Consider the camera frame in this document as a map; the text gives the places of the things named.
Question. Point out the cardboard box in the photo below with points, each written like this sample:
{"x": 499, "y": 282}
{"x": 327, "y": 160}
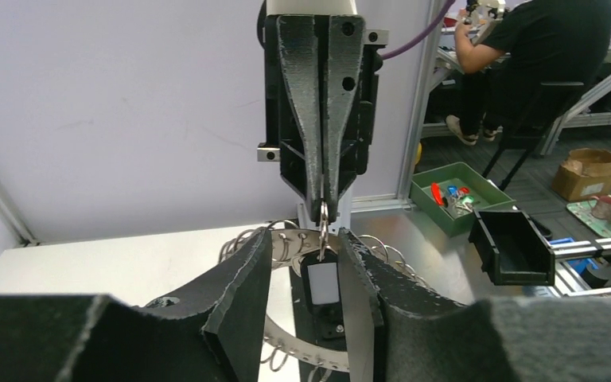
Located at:
{"x": 584, "y": 173}

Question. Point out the black parts bin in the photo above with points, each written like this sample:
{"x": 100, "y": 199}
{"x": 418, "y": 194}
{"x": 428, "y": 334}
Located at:
{"x": 512, "y": 250}

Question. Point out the metal disc with keyrings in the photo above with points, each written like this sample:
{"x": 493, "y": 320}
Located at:
{"x": 318, "y": 359}

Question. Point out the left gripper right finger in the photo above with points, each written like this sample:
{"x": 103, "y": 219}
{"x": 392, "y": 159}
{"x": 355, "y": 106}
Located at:
{"x": 398, "y": 330}

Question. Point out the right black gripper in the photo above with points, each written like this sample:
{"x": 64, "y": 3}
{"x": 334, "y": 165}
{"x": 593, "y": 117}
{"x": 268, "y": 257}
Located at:
{"x": 321, "y": 82}

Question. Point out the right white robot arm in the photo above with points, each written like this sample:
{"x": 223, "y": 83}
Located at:
{"x": 311, "y": 6}

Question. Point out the person in black shirt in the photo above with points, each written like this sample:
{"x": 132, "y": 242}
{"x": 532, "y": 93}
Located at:
{"x": 537, "y": 41}

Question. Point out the right aluminium frame post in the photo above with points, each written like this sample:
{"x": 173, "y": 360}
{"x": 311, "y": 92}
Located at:
{"x": 426, "y": 61}

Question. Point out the green parts bin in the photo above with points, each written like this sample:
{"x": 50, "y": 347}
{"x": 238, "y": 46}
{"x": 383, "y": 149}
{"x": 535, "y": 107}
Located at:
{"x": 450, "y": 195}

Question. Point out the black key tag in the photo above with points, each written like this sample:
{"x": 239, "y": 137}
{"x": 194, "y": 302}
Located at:
{"x": 319, "y": 272}

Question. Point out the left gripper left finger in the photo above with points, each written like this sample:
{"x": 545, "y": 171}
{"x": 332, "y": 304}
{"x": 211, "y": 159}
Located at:
{"x": 210, "y": 329}

